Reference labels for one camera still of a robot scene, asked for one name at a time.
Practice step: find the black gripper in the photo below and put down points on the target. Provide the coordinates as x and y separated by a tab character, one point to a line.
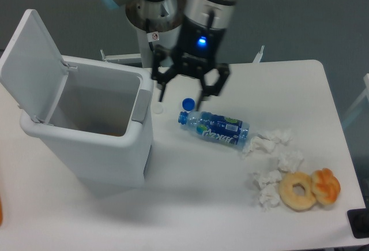
199	49

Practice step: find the white push-lid trash can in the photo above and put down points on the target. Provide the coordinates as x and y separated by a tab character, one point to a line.
93	115

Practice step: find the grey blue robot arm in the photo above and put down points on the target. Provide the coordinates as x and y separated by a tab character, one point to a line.
214	14

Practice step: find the blue bottle cap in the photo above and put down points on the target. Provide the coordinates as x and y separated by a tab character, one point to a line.
188	104

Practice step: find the blue plastic water bottle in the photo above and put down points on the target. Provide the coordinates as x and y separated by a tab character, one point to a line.
215	128

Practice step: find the crumpled tissue near bottle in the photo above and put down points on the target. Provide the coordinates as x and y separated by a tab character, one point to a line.
266	141

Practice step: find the crumpled tissue middle right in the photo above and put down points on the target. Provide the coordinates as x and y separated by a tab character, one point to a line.
289	162

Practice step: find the crumpled tissue lower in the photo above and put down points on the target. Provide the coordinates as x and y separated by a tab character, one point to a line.
267	187

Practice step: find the twisted orange bread roll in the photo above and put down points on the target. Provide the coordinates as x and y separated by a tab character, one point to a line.
325	186

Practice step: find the black device at edge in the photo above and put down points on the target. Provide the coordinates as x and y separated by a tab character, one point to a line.
358	221

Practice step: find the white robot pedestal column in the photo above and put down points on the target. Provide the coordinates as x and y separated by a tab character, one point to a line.
155	23

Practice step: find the ring donut bread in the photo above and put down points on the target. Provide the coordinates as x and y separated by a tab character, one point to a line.
295	190

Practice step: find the white frame right edge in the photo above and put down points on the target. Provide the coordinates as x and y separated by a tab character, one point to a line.
357	107

